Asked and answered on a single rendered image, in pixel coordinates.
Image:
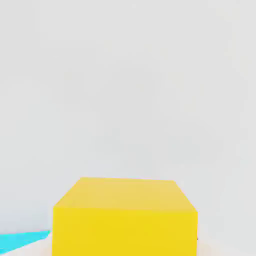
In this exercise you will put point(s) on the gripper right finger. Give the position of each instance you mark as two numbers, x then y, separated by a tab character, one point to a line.
203	250

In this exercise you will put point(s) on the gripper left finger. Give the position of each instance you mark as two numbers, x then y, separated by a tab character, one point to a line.
38	249

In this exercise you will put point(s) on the small yellow cube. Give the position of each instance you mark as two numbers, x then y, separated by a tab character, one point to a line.
125	226

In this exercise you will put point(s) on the large cyan box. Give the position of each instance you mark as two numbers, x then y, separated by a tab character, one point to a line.
16	240

